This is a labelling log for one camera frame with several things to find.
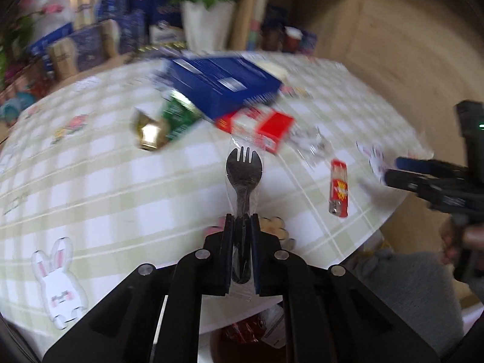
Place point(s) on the red cup with white lid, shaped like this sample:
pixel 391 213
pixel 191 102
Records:
pixel 292 39

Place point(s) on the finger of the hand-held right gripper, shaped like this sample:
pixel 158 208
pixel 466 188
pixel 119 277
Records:
pixel 412 183
pixel 416 163

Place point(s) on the brown round trash bin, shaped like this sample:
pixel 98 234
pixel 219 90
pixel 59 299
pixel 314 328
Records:
pixel 242 351

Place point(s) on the green snack packet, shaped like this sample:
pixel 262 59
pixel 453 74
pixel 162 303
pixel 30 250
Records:
pixel 177 117

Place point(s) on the pink flower plant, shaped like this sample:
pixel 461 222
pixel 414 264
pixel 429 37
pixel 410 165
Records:
pixel 22 26

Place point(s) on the clear plastic wrapper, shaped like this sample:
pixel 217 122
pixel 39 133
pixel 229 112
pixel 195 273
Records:
pixel 314 143

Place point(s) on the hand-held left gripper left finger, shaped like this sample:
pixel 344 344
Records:
pixel 227 257

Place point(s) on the blue cardboard box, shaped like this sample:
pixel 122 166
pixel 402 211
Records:
pixel 219 83

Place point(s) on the brown cup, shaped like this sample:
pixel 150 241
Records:
pixel 273 37

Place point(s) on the gold patterned tray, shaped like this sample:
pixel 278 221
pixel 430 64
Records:
pixel 162 48

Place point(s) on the black plastic spork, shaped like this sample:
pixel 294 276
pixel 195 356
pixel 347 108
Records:
pixel 242 174

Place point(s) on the teal and pink gift box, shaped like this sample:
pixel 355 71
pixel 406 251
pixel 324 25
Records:
pixel 19 106

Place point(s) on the wooden shelf unit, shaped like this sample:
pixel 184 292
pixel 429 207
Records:
pixel 245 7

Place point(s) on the person's right hand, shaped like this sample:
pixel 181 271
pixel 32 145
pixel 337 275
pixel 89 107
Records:
pixel 449 238

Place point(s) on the gold foil wrapper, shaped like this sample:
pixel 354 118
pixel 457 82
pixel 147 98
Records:
pixel 149 132

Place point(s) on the stack of blue gift boxes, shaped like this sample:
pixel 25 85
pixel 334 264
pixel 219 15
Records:
pixel 128 26

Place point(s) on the small red packet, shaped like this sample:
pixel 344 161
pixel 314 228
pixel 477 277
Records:
pixel 338 189

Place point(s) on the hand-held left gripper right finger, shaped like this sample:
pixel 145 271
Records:
pixel 257 257

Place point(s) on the small blue box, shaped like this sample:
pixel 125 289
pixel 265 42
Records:
pixel 309 43

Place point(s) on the plaid bunny print tablecloth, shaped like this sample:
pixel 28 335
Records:
pixel 113 177

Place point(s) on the person's right leg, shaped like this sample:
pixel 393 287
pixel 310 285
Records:
pixel 408 295

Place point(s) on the red and white box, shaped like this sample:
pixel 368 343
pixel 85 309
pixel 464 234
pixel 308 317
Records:
pixel 272 124

